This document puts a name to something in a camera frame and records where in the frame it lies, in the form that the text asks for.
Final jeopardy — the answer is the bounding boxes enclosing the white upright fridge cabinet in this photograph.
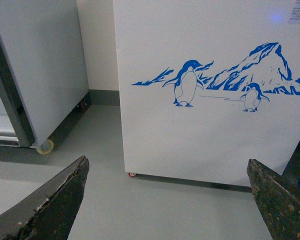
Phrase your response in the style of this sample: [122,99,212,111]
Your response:
[0,0,89,155]

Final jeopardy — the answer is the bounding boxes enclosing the left gripper dark left-camera right finger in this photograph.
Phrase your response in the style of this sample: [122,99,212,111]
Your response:
[246,159,300,240]

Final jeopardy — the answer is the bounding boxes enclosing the white chest freezer blue rim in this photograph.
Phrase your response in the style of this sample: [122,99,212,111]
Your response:
[113,0,300,186]

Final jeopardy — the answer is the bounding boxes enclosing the left gripper dark left-camera left finger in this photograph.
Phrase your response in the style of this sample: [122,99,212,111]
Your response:
[0,155,90,240]

